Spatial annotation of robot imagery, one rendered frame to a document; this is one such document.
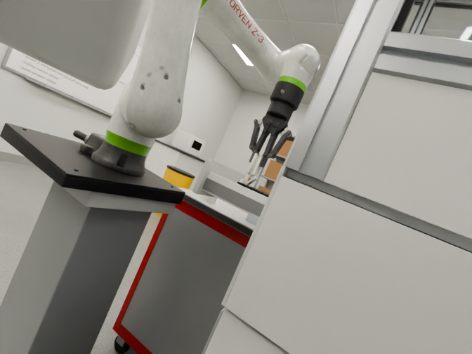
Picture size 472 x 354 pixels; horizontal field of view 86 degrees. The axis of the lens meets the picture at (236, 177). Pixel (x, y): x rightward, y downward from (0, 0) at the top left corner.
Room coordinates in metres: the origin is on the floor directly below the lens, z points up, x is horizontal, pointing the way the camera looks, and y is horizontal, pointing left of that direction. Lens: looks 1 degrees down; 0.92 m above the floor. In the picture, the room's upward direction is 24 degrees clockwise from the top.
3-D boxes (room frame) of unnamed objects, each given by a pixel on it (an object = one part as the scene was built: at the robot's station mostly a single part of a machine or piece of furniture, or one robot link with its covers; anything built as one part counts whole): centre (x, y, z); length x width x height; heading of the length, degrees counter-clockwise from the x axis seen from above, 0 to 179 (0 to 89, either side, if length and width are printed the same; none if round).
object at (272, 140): (0.79, -0.06, 1.06); 0.04 x 0.01 x 0.11; 155
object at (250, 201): (0.79, -0.16, 0.86); 0.40 x 0.26 x 0.06; 65
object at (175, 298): (1.24, -0.15, 0.38); 0.62 x 0.58 x 0.76; 155
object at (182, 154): (4.72, 0.99, 0.61); 1.15 x 0.72 x 1.22; 150
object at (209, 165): (0.88, 0.03, 0.87); 0.29 x 0.02 x 0.11; 155
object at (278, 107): (0.80, -0.04, 1.13); 0.08 x 0.07 x 0.09; 65
